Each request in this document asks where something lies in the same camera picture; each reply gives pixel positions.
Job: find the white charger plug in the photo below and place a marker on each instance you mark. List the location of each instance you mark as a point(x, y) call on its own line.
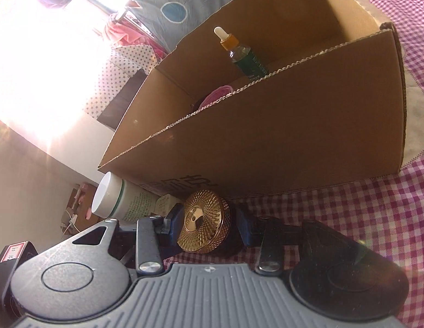
point(167, 203)

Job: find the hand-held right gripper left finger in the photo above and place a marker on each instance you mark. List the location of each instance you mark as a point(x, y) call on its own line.
point(176, 222)

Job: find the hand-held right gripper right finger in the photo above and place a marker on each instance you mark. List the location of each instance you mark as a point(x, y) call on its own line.
point(245, 230)

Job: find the gold lid cosmetic jar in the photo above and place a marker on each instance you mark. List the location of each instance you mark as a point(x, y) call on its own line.
point(198, 222)

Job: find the pink plastic cup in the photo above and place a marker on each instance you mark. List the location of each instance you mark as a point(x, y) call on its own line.
point(215, 95)

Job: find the white bottle with green label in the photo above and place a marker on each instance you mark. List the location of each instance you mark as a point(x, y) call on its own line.
point(109, 194)

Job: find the white star-dotted cloth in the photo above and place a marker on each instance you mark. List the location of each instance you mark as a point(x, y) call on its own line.
point(123, 75)

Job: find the green dropper bottle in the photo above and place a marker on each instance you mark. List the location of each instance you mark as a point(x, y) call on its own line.
point(246, 58)

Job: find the pink hanging clothes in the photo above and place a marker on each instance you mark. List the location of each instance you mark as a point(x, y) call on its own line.
point(130, 34)

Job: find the brown cardboard box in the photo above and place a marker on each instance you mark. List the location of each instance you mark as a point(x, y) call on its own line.
point(266, 126)

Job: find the blue printed bedsheet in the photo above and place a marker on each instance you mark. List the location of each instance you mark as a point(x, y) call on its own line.
point(153, 6)

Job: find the dark cabinet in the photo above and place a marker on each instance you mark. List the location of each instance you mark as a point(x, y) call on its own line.
point(123, 109)

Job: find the brown wooden furniture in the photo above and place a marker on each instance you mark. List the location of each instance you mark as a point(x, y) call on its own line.
point(78, 208)

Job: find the pink checkered tablecloth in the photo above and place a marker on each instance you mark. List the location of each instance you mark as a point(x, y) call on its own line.
point(369, 229)

